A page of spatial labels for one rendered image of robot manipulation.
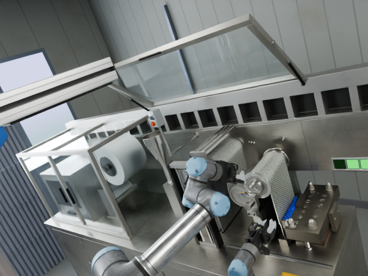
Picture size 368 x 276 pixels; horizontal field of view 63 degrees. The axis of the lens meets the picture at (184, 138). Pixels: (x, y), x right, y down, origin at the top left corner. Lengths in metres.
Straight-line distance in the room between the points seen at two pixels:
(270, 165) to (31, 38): 3.45
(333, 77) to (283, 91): 0.24
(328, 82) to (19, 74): 3.45
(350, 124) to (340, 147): 0.13
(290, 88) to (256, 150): 0.44
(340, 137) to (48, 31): 3.70
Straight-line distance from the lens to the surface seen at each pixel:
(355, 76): 1.53
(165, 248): 0.99
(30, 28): 4.34
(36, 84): 0.54
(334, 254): 1.62
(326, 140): 1.67
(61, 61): 4.36
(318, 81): 1.57
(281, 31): 2.93
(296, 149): 1.74
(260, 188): 1.50
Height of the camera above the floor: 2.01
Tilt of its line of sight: 17 degrees down
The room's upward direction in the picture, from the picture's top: 20 degrees counter-clockwise
